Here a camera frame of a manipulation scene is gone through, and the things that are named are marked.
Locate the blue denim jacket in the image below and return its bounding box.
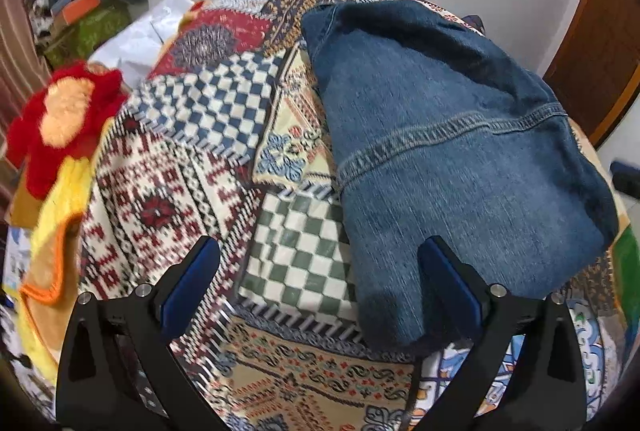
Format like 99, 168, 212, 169
302, 0, 618, 351

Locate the pile of clutter clothes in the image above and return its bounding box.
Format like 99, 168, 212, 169
28, 0, 149, 69

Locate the brown wooden door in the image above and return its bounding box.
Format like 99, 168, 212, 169
544, 0, 639, 146

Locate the red orange plush blanket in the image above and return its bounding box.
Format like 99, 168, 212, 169
6, 62, 127, 382

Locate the patchwork patterned bedspread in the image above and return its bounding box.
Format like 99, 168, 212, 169
79, 0, 639, 430

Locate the white paper sheet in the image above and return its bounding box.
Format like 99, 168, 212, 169
88, 0, 194, 90

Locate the striped maroon curtain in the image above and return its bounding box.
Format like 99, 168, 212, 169
0, 0, 50, 216

